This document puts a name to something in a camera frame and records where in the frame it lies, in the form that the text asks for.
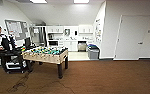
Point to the white lower kitchen cabinets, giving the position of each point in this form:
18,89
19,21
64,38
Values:
66,45

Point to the stainless steel dishwasher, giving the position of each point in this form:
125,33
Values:
82,46

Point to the black soap dispenser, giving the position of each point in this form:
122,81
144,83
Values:
75,33

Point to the grey trash bin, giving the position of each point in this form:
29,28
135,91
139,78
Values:
93,53

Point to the wide white upper cabinet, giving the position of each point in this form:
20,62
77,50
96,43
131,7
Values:
85,29

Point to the built-in black microwave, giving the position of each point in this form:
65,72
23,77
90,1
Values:
53,43

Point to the foosball table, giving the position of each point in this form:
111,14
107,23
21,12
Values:
44,55

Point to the stainless steel fridge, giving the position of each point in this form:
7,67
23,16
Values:
39,36

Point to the square ceiling light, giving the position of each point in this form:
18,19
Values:
38,1
81,1

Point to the black monitor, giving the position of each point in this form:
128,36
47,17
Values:
27,42

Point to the white door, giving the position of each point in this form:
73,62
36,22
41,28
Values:
132,38

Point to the black wheeled cart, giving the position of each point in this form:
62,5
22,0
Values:
14,61

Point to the colourful wall posters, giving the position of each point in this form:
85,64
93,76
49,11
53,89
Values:
98,30

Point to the framed wall board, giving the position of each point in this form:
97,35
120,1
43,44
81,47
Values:
17,29

